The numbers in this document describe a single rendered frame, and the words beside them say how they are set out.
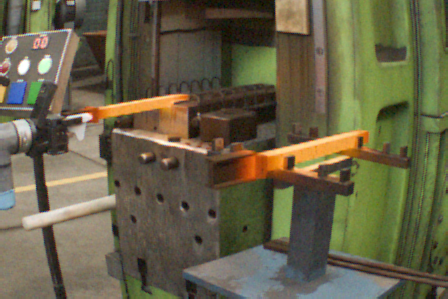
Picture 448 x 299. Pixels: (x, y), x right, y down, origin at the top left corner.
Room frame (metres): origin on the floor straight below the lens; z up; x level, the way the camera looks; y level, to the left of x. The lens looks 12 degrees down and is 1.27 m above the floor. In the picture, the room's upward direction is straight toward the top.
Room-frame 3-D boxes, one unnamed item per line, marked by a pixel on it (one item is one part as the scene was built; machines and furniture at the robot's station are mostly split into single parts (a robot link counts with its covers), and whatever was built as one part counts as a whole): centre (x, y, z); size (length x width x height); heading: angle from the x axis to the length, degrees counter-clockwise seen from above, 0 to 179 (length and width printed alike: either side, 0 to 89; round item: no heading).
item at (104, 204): (1.80, 0.48, 0.62); 0.44 x 0.05 x 0.05; 140
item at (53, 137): (1.31, 0.41, 0.98); 0.12 x 0.08 x 0.09; 140
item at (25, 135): (1.25, 0.46, 0.99); 0.08 x 0.05 x 0.08; 50
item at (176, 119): (1.81, 0.03, 0.96); 0.42 x 0.20 x 0.09; 140
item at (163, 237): (1.78, -0.02, 0.69); 0.56 x 0.38 x 0.45; 140
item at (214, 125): (1.58, -0.01, 0.95); 0.12 x 0.08 x 0.06; 140
